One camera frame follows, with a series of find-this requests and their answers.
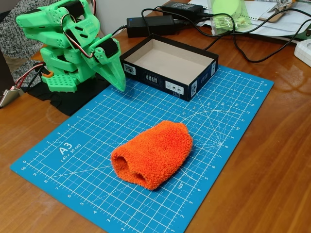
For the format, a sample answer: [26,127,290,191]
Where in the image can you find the silver controller board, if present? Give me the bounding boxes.
[0,88,23,108]

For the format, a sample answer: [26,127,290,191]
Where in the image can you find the wooden clipboard with metal clip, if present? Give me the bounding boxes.
[259,0,296,23]

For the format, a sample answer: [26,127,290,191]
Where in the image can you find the arm servo wire bundle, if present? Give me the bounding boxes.
[60,0,97,59]

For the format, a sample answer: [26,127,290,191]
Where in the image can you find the clear green plastic cup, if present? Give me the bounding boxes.
[208,0,252,36]

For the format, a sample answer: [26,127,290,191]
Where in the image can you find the thin black power cable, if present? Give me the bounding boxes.
[111,25,128,37]

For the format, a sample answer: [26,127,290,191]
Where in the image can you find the red and black wires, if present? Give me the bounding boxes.
[14,62,46,90]

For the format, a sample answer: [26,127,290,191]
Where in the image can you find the blue A3 cutting mat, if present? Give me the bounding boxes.
[9,65,275,233]

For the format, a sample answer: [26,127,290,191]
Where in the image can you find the black adapter mains cable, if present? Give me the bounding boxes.
[201,8,311,37]

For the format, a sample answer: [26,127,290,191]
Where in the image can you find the long looping black cable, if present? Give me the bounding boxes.
[141,8,311,64]

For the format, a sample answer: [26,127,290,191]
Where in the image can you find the orange fuzzy sock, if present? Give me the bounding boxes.
[110,120,194,192]

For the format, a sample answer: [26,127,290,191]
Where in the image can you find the grey knit fabric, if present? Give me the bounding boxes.
[0,0,49,84]

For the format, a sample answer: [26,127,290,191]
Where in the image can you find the white paper sheets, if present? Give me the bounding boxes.
[188,0,311,37]

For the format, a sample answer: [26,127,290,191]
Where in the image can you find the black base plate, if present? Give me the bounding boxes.
[27,72,111,117]

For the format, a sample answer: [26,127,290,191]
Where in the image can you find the white plastic device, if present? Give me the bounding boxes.
[294,40,311,68]

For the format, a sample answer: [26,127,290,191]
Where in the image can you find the slim black power adapter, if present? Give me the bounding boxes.
[160,1,205,16]

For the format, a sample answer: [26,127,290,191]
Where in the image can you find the large black power adapter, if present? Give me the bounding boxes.
[126,15,182,38]

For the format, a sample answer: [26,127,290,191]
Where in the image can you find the dark blue cardboard box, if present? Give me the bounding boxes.
[120,33,219,102]

